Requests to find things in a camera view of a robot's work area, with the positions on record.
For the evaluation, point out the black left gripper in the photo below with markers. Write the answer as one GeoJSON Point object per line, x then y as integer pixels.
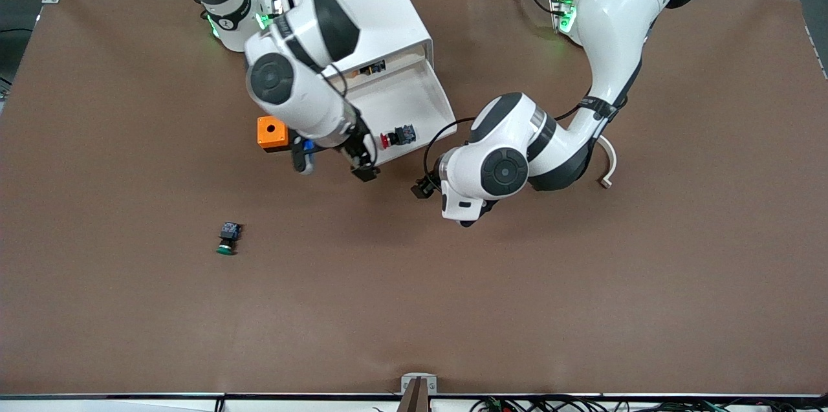
{"type": "Point", "coordinates": [425, 188]}

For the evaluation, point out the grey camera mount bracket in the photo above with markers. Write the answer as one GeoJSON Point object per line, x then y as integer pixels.
{"type": "Point", "coordinates": [418, 399]}

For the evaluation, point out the orange box with hole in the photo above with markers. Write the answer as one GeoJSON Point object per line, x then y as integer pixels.
{"type": "Point", "coordinates": [268, 134]}

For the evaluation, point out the white curved plastic clip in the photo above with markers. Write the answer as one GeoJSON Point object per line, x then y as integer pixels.
{"type": "Point", "coordinates": [612, 169]}

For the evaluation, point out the small black orange component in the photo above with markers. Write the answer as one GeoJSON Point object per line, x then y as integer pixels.
{"type": "Point", "coordinates": [373, 68]}

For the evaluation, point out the white drawer cabinet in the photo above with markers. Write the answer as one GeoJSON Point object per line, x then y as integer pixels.
{"type": "Point", "coordinates": [388, 4]}

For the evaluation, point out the green push button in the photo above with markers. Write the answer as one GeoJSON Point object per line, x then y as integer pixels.
{"type": "Point", "coordinates": [228, 231]}

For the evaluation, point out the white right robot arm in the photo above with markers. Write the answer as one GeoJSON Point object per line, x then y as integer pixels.
{"type": "Point", "coordinates": [291, 95]}

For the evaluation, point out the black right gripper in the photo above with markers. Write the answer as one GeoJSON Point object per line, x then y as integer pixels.
{"type": "Point", "coordinates": [358, 148]}

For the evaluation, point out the red push button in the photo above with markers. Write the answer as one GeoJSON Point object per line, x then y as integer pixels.
{"type": "Point", "coordinates": [404, 134]}

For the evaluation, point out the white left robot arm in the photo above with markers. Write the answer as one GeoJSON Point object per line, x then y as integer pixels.
{"type": "Point", "coordinates": [614, 11]}

